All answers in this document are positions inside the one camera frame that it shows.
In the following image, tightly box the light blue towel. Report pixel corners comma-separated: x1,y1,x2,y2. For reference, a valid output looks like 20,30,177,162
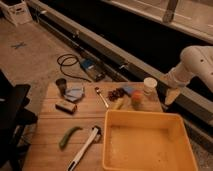
64,88,84,102

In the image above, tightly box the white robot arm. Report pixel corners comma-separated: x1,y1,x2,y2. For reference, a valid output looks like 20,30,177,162
163,45,213,105

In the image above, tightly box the yellow plastic tray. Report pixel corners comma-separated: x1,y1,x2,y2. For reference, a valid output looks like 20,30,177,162
102,110,198,171

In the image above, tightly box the white capped jar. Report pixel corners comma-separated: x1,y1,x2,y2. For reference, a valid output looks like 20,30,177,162
143,77,157,100

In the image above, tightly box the orange green toy fruit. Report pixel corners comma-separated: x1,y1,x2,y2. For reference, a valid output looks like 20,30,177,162
131,90,143,110

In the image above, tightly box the blue sponge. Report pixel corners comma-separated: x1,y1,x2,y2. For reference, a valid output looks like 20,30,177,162
123,85,135,96

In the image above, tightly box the yellow banana piece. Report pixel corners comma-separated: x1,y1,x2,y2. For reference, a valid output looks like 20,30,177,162
113,98,124,110

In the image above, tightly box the dark grape bunch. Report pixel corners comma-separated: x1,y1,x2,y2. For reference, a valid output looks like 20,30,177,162
108,88,125,101

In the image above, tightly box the metal spoon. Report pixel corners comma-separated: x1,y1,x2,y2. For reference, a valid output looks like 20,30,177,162
95,87,109,109

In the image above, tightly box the blue power box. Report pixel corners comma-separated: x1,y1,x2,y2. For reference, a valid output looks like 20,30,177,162
80,59,105,82

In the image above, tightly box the wooden board table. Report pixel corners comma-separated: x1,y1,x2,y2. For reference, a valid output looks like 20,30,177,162
21,81,164,171

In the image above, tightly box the brown rectangular block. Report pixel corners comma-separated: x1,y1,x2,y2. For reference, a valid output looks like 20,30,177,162
55,101,77,114

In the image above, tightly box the dark metal cup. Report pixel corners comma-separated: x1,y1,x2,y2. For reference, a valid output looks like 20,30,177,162
56,78,67,95

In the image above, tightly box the green cucumber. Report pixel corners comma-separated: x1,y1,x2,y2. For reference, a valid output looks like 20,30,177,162
59,126,83,150

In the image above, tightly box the black chair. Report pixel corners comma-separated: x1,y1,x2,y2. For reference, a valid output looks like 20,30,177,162
0,69,38,171

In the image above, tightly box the white crate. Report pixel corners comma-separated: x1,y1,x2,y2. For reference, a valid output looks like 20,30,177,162
0,0,32,26

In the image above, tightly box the black cable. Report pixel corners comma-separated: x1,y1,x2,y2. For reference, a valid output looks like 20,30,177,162
56,53,93,83

